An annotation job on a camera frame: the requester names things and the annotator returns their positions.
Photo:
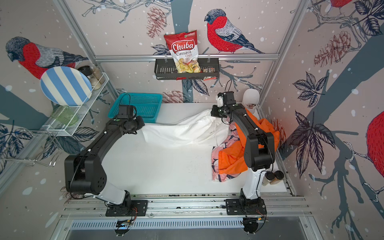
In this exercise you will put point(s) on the clear acrylic wall shelf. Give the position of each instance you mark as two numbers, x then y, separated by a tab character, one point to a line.
78	114

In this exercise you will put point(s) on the teal plastic basket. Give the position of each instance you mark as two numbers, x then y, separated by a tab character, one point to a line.
147	105

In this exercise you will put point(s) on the black lid shaker bottle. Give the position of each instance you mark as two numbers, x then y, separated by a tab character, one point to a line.
268	178

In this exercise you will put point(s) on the green glass cup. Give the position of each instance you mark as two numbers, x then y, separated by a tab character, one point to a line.
65	115

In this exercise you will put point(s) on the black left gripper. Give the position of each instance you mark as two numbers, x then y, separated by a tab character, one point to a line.
141	123

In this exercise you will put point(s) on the metal wire rack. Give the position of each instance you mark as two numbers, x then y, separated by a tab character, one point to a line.
30	147

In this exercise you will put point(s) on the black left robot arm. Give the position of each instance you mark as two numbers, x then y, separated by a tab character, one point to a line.
84	173

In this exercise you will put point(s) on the red Chuba chips bag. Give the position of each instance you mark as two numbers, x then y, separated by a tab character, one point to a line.
184	50

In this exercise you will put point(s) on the dark lid spice jar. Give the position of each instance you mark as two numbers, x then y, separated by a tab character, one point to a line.
87	71

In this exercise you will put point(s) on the pink patterned cloth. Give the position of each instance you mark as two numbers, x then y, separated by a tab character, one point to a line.
219	162

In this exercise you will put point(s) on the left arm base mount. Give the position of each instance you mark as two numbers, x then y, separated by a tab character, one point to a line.
137	208

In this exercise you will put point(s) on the white mannequin head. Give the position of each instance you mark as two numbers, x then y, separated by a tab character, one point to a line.
251	100

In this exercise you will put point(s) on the beige spice jar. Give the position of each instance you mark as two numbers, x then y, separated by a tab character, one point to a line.
97	78

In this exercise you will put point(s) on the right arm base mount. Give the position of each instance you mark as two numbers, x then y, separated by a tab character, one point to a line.
236	207

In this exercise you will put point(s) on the orange cloth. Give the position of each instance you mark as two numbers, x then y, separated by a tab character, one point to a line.
236	151

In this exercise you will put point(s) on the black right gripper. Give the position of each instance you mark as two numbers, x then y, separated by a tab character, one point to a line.
213	111

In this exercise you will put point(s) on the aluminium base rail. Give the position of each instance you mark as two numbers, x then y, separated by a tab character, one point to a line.
188	206

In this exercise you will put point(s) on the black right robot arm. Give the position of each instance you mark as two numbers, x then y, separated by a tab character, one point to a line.
259	154

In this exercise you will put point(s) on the white shorts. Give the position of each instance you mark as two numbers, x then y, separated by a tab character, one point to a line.
201	129

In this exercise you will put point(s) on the blue white striped plate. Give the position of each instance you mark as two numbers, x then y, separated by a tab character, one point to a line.
66	86

